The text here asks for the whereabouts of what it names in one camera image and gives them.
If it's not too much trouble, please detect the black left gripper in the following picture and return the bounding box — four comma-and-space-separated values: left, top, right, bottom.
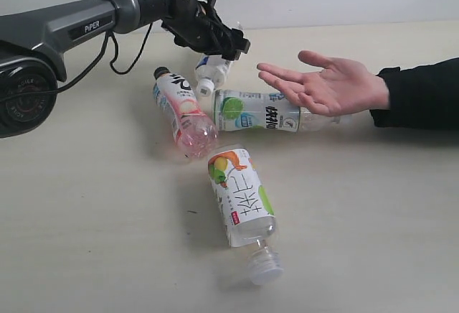
162, 0, 250, 61

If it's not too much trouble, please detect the white blue label bottle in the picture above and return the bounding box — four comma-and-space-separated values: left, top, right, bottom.
194, 55, 233, 98

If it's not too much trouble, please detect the pink peach drink bottle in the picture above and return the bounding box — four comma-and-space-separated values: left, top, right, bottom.
153, 67, 218, 159

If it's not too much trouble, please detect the fruit label clear bottle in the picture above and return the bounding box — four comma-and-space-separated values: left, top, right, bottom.
207, 144, 283, 286

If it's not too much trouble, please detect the black sleeved forearm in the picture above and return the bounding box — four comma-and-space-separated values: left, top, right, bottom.
370, 58, 458, 131

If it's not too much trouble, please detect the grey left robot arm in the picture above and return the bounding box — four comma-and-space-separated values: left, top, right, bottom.
1, 0, 250, 138

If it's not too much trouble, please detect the lime label clear bottle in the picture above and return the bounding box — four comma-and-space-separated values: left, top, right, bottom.
212, 90, 351, 133

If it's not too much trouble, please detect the person's open hand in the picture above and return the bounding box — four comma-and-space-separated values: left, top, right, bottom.
257, 50, 389, 117

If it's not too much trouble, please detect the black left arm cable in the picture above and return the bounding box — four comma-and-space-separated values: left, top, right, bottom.
0, 22, 153, 106

